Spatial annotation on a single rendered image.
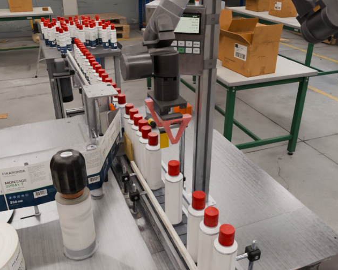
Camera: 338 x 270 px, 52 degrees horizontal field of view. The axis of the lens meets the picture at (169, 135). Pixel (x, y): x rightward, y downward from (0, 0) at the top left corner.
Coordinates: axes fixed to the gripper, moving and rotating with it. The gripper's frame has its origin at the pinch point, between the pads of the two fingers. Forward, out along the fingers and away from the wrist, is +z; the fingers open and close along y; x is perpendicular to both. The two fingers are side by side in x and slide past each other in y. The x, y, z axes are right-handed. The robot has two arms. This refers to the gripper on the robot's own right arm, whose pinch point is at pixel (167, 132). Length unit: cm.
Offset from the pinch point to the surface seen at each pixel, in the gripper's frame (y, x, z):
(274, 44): -143, 138, 20
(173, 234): 3.9, -0.1, 29.5
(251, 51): -141, 117, 23
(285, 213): 0, 41, 38
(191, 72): -15.9, 13.5, -8.8
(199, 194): 10.3, 4.1, 12.6
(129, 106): -47.8, 2.5, 11.9
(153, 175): -21.0, 2.4, 26.6
